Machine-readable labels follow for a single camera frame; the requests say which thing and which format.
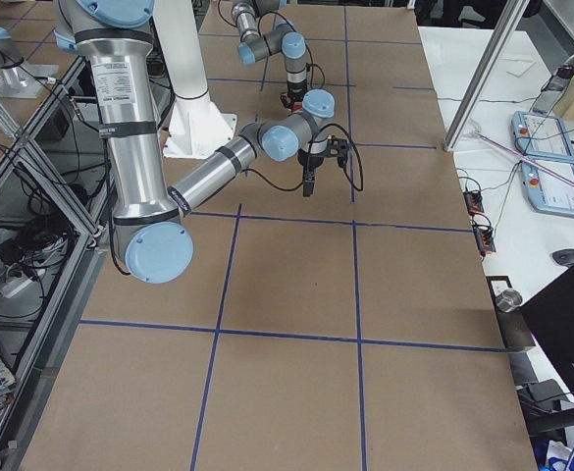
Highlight teach pendant tablet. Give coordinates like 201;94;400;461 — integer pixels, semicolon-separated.
521;158;574;218
511;111;574;161

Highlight silver metal cup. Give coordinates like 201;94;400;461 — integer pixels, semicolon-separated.
495;288;523;313

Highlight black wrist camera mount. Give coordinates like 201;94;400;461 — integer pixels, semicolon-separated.
327;136;350;170

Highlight white camera stand pole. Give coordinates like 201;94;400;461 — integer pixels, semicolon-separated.
153;0;237;159

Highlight black computer mouse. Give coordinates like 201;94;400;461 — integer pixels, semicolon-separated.
550;248;574;267

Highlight black orange connector board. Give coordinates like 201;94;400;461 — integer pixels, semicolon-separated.
472;224;496;256
463;189;484;216

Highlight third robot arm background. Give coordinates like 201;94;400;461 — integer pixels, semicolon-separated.
0;27;59;99

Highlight teach pendant tablet near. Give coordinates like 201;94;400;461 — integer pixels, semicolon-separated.
521;158;574;218

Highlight white power strip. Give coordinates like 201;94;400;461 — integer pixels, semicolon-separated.
0;268;46;299

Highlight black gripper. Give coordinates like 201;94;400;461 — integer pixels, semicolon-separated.
287;82;306;103
297;149;325;197

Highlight aluminium frame post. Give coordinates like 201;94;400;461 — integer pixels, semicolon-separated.
443;0;542;151

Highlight teach pendant tablet far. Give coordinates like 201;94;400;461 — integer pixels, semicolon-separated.
511;111;574;161

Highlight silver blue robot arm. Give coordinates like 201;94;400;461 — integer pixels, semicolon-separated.
55;1;335;284
231;1;308;112

